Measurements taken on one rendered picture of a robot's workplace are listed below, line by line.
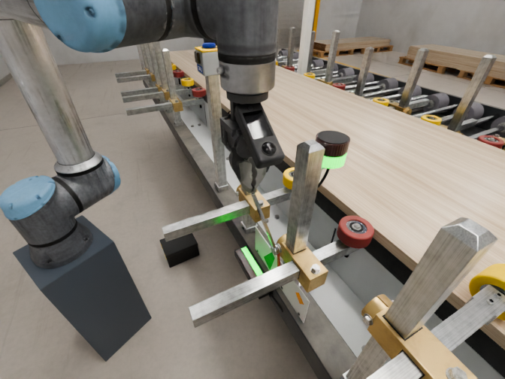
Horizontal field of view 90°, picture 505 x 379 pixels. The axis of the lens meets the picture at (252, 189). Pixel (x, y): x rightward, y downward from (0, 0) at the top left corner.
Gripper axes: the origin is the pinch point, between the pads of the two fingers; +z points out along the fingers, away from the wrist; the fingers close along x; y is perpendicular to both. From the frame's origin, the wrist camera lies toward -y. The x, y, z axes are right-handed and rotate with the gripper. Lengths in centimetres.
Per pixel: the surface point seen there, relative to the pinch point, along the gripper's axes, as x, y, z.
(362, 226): -23.6, -11.8, 11.3
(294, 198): -6.1, -6.6, -0.3
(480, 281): -27.3, -33.4, 6.4
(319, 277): -8.0, -16.3, 15.5
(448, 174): -65, -7, 12
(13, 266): 109, 114, 103
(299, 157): -6.1, -6.5, -9.6
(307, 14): -103, 124, -21
